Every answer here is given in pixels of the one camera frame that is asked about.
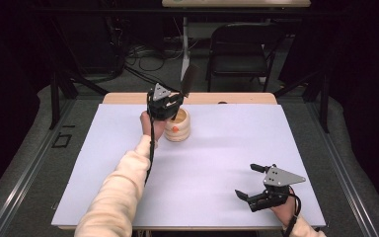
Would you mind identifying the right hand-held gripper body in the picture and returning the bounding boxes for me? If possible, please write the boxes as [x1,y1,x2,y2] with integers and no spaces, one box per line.
[247,165,307,213]

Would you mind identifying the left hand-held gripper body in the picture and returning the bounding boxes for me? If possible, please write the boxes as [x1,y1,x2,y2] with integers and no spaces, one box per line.
[145,82,186,121]

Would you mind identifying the cream ringed holder cup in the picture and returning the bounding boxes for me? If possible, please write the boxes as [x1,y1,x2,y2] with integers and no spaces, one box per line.
[163,108,191,143]

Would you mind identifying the person's left hand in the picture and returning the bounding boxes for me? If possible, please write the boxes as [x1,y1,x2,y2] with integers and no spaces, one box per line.
[139,110,168,143]

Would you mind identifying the person's right hand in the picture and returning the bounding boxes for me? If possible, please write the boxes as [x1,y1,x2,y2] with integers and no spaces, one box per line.
[269,187,298,228]

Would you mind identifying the wooden table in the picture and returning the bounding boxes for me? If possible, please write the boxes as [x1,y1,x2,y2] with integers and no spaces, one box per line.
[58,92,320,231]

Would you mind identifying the white table mat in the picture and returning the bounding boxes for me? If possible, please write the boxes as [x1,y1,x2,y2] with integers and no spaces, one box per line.
[50,103,328,229]

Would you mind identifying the white table leg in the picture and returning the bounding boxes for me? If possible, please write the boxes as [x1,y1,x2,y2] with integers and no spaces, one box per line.
[180,15,191,81]

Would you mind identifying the black folding chair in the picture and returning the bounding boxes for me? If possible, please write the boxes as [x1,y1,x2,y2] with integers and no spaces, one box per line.
[204,22,285,94]

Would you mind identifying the light background table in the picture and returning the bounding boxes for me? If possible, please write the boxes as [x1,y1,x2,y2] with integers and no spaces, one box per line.
[161,0,312,9]

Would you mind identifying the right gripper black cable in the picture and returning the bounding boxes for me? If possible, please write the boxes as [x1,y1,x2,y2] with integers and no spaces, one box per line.
[280,185,303,237]

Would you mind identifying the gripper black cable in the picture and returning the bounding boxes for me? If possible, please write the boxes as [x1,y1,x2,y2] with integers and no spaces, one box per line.
[143,98,157,188]
[280,185,303,237]

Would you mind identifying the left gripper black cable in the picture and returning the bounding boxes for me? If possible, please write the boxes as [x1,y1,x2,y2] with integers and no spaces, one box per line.
[143,98,157,188]

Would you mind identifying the floor cables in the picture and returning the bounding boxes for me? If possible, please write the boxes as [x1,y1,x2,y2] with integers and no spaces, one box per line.
[112,19,186,87]

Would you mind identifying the metal floor rail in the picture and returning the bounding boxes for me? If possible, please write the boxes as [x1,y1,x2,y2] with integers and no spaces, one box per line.
[0,98,77,237]
[304,98,379,237]

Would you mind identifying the black frame stand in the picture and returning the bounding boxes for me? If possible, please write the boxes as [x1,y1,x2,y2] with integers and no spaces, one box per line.
[47,19,111,131]
[272,19,332,134]

